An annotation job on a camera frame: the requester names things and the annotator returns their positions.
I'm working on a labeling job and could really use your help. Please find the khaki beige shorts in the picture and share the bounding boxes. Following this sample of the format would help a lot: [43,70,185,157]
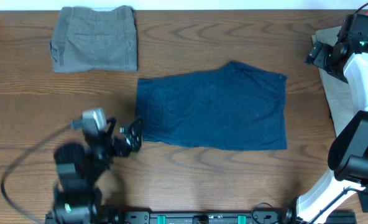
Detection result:
[310,18,368,149]

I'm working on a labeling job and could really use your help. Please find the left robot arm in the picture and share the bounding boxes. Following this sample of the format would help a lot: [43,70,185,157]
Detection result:
[45,117,142,224]

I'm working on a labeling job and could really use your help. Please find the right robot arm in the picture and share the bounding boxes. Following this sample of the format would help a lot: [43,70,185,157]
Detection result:
[285,12,368,223]

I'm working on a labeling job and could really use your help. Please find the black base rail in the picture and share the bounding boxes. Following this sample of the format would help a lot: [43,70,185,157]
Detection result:
[45,207,357,224]

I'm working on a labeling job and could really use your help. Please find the navy blue shorts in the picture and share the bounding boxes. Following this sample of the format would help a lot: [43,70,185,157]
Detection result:
[136,62,287,151]

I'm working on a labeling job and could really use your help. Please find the folded grey shorts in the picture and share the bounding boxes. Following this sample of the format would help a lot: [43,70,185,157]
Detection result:
[49,6,138,73]

